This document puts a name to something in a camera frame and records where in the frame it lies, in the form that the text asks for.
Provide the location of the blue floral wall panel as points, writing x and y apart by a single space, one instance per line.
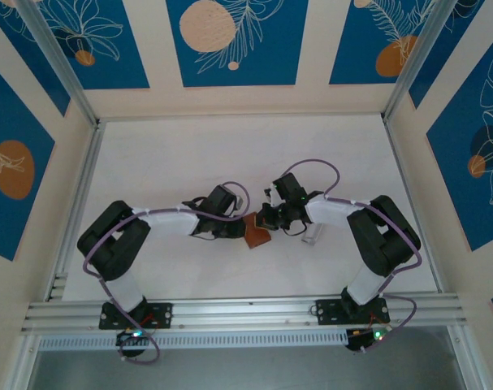
270 48
445 69
457 183
27 73
10 122
360 40
108 48

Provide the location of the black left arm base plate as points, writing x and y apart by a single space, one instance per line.
161 315

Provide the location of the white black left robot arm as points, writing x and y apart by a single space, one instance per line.
126 284

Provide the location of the black right controller board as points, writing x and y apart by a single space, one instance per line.
361 340

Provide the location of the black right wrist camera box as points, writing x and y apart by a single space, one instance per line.
288 186

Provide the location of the black controller board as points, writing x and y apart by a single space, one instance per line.
132 336
361 340

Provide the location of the black left controller board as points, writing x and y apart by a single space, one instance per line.
132 336

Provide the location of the brown leather card holder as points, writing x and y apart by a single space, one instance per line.
257 237

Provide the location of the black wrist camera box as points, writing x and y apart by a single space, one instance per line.
219 199
288 186

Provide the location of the aluminium frame post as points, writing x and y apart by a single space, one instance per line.
55 57
425 61

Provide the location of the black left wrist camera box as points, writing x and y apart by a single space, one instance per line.
219 199

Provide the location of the aluminium mounting rail beam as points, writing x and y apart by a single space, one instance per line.
246 310

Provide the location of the aluminium table edge rail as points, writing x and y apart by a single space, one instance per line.
83 183
412 183

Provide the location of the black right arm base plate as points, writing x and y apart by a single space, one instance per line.
327 313

